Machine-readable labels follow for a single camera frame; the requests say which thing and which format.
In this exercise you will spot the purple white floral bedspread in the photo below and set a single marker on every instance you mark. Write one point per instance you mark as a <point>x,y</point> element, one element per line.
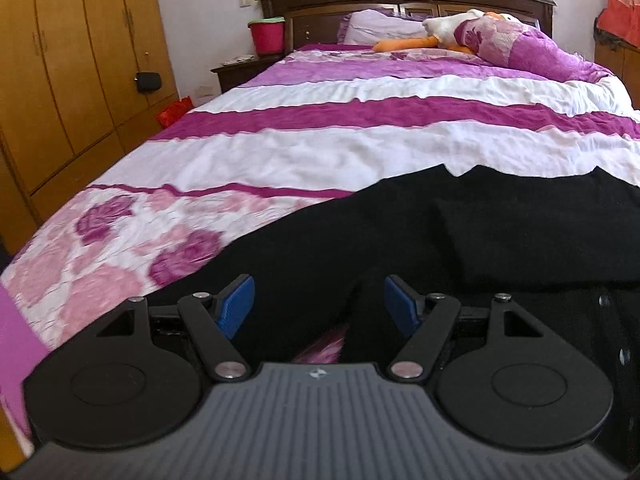
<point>300,130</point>

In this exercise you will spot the folded purple floral quilt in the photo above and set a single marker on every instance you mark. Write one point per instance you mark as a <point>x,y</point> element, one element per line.
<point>540,50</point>

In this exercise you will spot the white duck plush toy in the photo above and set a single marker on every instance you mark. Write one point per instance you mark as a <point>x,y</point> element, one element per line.
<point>445,27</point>

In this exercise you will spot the papers on nightstand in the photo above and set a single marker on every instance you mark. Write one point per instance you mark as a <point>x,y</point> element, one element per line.
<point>237,60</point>

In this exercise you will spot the small black pouch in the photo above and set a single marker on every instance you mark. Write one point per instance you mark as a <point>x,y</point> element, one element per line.
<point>147,82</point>

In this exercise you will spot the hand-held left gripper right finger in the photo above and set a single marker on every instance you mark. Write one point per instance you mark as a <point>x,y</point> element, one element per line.
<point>400,306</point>

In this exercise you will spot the wooden side cabinet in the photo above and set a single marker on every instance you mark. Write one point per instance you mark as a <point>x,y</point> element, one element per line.
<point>622,67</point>

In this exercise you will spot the red plastic bucket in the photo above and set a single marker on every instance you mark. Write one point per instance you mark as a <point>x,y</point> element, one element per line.
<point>267,37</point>

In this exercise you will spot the yellow wooden wardrobe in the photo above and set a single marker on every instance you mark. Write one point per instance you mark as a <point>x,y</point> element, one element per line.
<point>65,70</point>

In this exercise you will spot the black knit garment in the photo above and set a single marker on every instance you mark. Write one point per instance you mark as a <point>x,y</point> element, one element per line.
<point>400,220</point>

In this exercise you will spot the dark wooden nightstand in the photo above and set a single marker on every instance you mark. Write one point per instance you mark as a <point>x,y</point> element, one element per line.
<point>235,76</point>

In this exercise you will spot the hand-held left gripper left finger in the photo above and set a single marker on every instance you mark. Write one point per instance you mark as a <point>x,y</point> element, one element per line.
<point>234,306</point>

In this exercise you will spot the lilac ruffled pillow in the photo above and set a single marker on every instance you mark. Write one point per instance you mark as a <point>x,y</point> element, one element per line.
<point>380,27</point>

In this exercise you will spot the red bag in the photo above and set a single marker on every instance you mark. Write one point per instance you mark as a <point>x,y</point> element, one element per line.
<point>174,112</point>

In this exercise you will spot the orange white curtain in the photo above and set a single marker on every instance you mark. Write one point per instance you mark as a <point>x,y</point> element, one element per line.
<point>620,5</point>

